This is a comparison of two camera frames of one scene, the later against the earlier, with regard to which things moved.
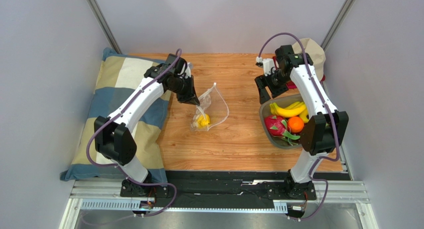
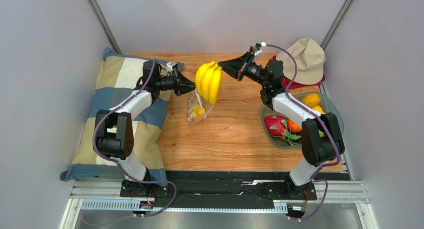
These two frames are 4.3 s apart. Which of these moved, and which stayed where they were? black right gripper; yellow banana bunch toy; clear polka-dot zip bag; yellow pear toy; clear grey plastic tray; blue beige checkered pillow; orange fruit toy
Moved: yellow pear toy; clear polka-dot zip bag; black right gripper; yellow banana bunch toy
Stayed: clear grey plastic tray; blue beige checkered pillow; orange fruit toy
